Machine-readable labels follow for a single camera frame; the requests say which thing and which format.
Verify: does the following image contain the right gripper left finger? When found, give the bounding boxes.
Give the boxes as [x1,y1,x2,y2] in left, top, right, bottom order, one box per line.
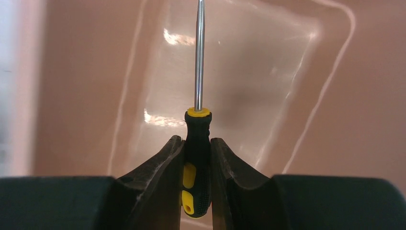
[95,135,184,230]

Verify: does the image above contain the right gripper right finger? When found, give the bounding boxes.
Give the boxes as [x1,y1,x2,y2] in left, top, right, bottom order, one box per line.
[210,138,286,230]

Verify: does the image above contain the black yellow screwdriver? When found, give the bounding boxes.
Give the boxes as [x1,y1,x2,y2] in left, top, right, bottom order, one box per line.
[181,0,212,219]

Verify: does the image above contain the pink plastic bin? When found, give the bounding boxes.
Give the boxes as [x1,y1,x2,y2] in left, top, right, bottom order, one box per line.
[6,0,406,230]

